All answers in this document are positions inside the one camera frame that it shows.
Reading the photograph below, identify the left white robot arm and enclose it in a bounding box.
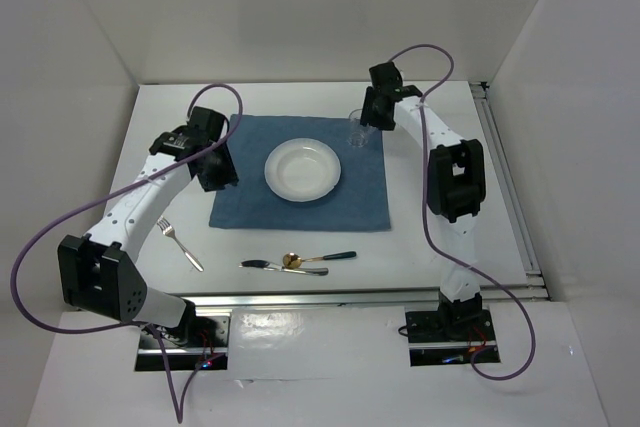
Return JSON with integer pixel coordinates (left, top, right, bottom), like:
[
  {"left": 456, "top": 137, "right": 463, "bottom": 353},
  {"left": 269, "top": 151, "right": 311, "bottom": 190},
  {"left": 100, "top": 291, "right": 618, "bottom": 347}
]
[{"left": 57, "top": 107, "right": 238, "bottom": 346}]

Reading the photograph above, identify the aluminium rail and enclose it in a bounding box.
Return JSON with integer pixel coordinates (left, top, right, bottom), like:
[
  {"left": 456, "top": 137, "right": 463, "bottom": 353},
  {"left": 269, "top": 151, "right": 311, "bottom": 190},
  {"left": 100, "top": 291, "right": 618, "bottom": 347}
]
[
  {"left": 469, "top": 82, "right": 551, "bottom": 302},
  {"left": 79, "top": 286, "right": 451, "bottom": 311}
]

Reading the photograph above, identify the aluminium right side rail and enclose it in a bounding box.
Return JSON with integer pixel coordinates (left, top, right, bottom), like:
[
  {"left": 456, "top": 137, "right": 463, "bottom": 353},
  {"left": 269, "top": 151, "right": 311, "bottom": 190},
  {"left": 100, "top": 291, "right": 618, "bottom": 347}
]
[{"left": 469, "top": 82, "right": 551, "bottom": 302}]

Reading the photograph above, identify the aluminium front rail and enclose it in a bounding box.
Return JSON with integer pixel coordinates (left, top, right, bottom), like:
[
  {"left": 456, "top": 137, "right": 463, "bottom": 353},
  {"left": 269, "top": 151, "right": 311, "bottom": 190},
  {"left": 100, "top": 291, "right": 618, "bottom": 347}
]
[{"left": 79, "top": 286, "right": 451, "bottom": 311}]

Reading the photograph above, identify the clear drinking glass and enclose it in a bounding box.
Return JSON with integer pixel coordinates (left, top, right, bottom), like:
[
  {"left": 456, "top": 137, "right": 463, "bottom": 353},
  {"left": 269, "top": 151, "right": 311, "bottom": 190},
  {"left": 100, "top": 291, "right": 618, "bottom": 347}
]
[{"left": 348, "top": 109, "right": 375, "bottom": 148}]

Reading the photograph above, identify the gold spoon green handle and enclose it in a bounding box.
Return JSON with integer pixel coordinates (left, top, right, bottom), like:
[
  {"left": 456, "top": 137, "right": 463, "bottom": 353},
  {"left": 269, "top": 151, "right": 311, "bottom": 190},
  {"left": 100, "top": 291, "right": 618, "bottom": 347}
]
[{"left": 283, "top": 251, "right": 357, "bottom": 269}]

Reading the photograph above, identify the blue cloth napkin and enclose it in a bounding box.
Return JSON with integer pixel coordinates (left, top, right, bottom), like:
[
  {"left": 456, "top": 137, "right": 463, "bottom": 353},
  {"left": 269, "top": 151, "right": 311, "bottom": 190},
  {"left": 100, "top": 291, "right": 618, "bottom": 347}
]
[{"left": 209, "top": 115, "right": 391, "bottom": 232}]

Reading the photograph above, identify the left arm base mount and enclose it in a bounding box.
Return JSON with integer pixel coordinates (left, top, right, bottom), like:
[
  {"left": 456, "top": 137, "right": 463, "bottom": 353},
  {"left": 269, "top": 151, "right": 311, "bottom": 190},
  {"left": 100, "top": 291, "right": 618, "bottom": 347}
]
[{"left": 134, "top": 311, "right": 231, "bottom": 372}]

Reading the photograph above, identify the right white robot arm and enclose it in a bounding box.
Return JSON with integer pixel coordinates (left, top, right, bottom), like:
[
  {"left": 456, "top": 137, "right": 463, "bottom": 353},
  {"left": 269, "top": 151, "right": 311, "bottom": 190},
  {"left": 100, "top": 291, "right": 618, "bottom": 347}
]
[{"left": 361, "top": 61, "right": 486, "bottom": 339}]

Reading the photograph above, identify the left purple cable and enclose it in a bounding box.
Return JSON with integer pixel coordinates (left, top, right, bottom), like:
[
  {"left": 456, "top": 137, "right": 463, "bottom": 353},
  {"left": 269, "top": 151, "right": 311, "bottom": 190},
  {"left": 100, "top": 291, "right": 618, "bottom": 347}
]
[{"left": 9, "top": 83, "right": 245, "bottom": 425}]

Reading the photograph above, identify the silver fork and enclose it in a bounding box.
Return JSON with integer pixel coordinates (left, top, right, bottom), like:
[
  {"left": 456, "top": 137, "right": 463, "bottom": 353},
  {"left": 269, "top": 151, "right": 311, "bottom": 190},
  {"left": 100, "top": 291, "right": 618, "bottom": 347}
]
[{"left": 156, "top": 216, "right": 204, "bottom": 273}]

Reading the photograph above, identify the silver table knife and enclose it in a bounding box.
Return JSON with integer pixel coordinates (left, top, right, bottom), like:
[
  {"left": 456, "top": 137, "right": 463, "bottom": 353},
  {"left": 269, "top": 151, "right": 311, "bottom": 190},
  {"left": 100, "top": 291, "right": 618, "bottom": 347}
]
[{"left": 239, "top": 259, "right": 329, "bottom": 276}]

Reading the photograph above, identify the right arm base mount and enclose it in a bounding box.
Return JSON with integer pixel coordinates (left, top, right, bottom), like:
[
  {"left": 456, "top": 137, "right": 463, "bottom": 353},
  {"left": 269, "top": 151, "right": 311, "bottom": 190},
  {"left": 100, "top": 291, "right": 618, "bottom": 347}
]
[{"left": 397, "top": 309, "right": 500, "bottom": 367}]

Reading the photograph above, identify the white bowl plate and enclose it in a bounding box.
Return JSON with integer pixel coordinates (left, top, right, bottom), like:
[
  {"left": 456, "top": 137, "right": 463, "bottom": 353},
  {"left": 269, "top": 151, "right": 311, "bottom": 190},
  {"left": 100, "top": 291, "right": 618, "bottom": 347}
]
[{"left": 264, "top": 138, "right": 342, "bottom": 203}]

